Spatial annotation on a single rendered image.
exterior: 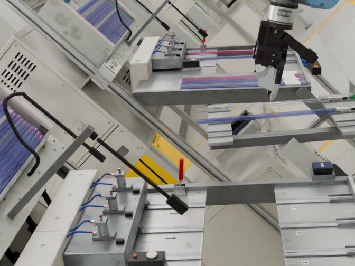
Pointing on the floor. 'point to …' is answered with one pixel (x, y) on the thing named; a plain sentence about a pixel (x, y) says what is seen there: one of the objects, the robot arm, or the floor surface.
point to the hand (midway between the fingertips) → (272, 94)
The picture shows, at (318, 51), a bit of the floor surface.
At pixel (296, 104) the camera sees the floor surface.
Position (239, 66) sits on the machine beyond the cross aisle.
